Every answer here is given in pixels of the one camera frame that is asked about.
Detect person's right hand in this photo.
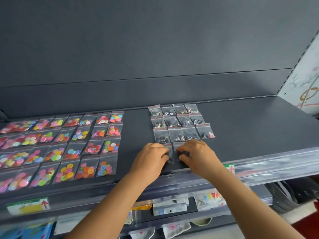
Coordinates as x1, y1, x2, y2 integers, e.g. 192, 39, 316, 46
177, 139, 225, 181

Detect person's left hand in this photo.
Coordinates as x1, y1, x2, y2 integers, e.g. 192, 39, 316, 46
128, 142, 170, 188

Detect rows of small dark packets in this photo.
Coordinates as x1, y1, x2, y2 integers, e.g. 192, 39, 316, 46
148, 103, 216, 145

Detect grid of arranged button bags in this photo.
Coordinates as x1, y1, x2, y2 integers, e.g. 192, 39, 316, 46
0, 110, 125, 195

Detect person's left forearm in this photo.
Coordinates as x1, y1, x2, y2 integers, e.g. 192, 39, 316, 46
64, 171, 156, 239

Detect person's right forearm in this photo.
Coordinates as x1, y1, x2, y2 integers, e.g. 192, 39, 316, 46
207, 166, 306, 239

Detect white colourful print packet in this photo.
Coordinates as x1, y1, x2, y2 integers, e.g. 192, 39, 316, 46
194, 190, 228, 212

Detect orange yellow packet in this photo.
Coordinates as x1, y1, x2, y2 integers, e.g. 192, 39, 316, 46
131, 203, 154, 211

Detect white blue flat packet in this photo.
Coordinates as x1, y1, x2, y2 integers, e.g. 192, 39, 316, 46
152, 197, 189, 217

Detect pale green bowl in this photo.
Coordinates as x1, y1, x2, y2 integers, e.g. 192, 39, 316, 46
190, 216, 213, 227

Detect white dish with pink print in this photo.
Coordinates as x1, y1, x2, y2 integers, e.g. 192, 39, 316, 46
162, 219, 192, 239
129, 226, 156, 239

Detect black basket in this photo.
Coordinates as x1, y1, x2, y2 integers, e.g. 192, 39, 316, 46
265, 176, 319, 214

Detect white illustrated side panel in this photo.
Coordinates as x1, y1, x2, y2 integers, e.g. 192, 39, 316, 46
277, 32, 319, 118

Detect green white price label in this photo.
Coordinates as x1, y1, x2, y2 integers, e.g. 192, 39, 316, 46
6, 197, 51, 216

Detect blue snack packet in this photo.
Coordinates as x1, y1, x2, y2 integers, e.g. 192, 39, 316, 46
24, 222, 54, 239
0, 227, 26, 239

